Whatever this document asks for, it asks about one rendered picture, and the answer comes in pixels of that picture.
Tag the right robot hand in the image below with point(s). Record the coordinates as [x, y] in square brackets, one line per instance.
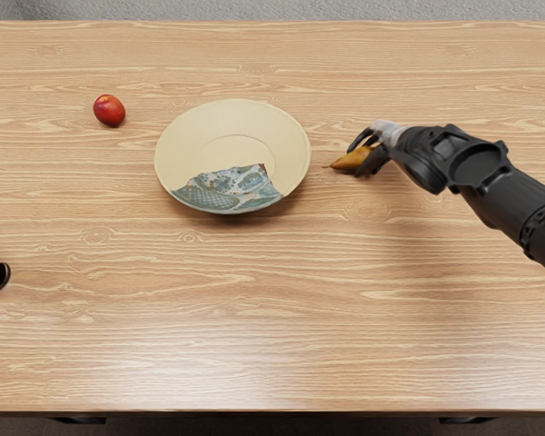
[385, 134]

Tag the yellow-brown pear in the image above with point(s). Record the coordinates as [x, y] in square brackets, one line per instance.
[350, 159]

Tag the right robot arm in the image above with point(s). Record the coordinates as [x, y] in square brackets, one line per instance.
[486, 175]

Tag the cream plate with blue pattern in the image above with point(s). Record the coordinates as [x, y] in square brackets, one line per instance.
[236, 145]

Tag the red apple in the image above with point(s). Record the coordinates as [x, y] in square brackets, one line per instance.
[109, 110]

